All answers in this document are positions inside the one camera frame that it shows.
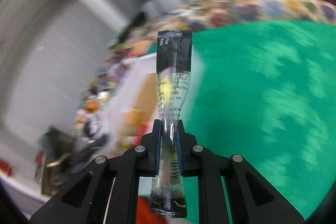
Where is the floral sofa cover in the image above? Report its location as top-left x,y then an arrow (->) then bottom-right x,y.
73,0 -> 336,135

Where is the black clear snack stick packet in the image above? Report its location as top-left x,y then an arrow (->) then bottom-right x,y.
149,30 -> 193,218

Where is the red snack stick packet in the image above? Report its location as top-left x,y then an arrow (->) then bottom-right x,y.
135,196 -> 190,224

